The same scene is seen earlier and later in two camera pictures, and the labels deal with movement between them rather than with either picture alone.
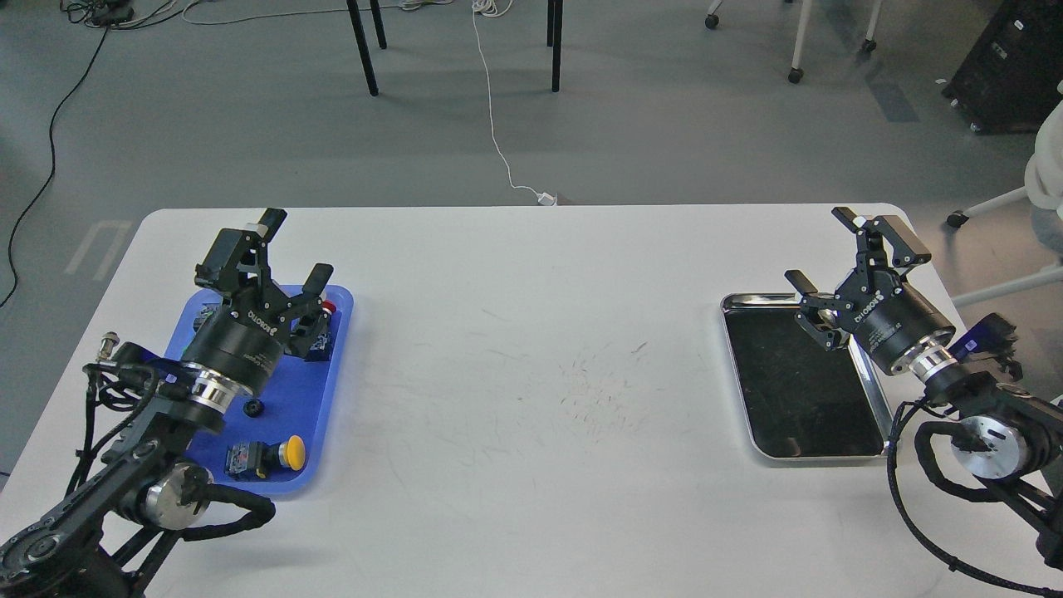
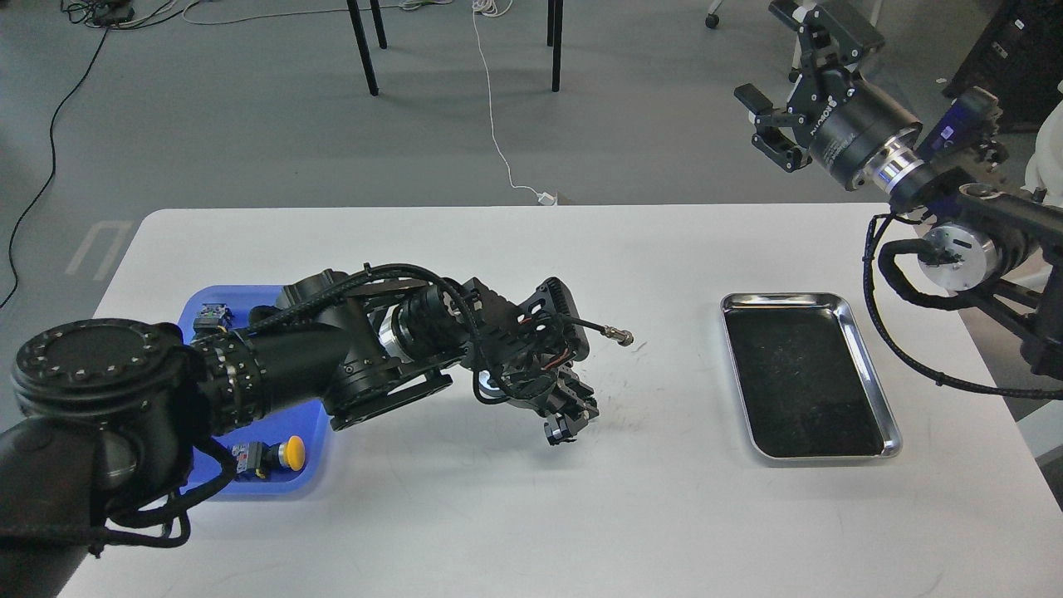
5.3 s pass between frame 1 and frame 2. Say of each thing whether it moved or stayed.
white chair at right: stayed
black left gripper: moved
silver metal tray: stayed
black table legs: stayed
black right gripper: moved
